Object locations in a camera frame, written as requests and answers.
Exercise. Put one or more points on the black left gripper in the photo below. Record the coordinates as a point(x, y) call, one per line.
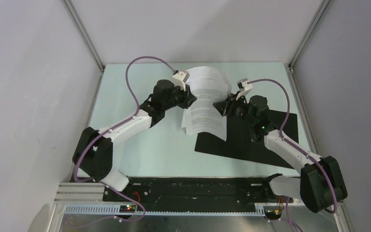
point(188, 98)

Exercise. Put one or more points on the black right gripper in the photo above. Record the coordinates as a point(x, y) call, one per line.
point(228, 104)

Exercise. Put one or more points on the large printed paper sheet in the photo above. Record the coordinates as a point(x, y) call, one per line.
point(209, 85)

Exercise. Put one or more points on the red and black folder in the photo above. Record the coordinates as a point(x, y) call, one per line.
point(238, 145)

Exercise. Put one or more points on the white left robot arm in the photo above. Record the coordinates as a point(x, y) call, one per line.
point(94, 152)

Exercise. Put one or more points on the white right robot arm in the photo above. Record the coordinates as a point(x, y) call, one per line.
point(320, 184)

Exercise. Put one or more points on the right controller board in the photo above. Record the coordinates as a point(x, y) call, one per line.
point(272, 215)

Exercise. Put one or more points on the controller board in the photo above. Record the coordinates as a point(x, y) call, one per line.
point(127, 208)
point(272, 215)

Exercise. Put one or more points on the left controller board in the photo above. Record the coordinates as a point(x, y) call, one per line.
point(127, 208)

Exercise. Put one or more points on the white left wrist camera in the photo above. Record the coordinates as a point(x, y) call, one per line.
point(179, 79)

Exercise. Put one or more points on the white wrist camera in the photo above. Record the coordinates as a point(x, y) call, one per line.
point(179, 79)
point(244, 86)

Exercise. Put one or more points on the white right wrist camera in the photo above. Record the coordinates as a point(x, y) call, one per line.
point(244, 86)

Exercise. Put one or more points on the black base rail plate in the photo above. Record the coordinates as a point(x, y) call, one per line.
point(200, 194)

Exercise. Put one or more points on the right aluminium frame post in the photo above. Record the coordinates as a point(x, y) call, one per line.
point(315, 21)

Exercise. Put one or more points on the aluminium frame post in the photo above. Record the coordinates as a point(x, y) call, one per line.
point(76, 20)
point(315, 21)

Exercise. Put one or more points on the left aluminium frame post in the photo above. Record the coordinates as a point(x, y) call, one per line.
point(76, 20)

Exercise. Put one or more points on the grey slotted cable duct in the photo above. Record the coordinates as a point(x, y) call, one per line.
point(118, 210)

